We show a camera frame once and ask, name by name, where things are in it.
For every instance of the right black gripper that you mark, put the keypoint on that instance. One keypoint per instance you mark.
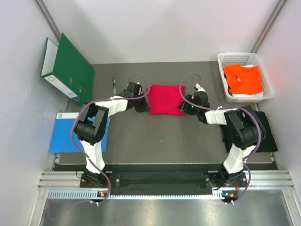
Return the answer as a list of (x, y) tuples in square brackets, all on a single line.
[(184, 107)]

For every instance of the blue paper folder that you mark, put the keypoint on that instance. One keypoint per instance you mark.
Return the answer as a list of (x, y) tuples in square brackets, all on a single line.
[(61, 136)]

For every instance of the pink red t shirt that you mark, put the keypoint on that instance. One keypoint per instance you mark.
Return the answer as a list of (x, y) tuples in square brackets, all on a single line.
[(165, 99)]

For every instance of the black t shirt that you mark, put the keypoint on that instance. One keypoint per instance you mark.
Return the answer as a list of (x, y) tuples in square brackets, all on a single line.
[(268, 136)]

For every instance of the orange t shirt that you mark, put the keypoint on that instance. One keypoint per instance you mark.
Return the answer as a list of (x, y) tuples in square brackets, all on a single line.
[(244, 80)]

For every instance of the white plastic basket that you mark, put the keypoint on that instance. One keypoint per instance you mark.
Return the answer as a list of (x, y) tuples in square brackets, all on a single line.
[(245, 59)]

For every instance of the green lever arch binder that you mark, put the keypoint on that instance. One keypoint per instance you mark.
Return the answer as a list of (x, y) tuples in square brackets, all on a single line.
[(67, 69)]

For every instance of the blue pen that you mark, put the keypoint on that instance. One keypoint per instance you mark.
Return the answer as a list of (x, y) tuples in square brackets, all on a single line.
[(114, 86)]

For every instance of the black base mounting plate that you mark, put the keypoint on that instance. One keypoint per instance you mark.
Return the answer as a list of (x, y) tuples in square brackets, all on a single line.
[(150, 179)]

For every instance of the aluminium rail frame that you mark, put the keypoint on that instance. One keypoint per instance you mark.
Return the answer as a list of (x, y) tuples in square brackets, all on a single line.
[(270, 201)]

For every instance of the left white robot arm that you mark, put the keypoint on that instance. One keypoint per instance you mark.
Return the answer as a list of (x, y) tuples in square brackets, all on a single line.
[(93, 176)]

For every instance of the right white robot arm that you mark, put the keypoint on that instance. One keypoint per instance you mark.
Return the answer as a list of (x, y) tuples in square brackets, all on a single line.
[(233, 165)]

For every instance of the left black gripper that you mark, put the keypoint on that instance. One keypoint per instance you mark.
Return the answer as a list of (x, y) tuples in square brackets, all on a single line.
[(144, 107)]

